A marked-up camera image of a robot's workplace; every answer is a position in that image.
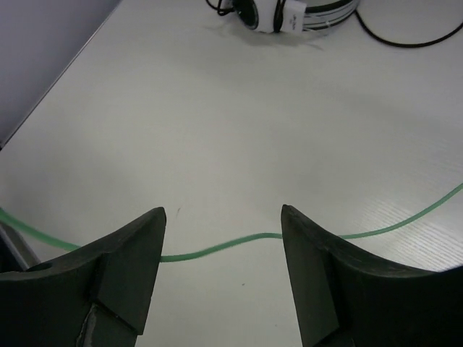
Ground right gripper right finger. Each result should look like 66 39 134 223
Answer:
281 205 462 346

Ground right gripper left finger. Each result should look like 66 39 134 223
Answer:
1 207 166 346

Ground green headphone cable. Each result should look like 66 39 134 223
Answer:
0 182 463 263

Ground black white headphones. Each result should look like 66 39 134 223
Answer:
206 0 360 34

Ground black headphone cable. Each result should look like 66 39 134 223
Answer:
354 9 463 48

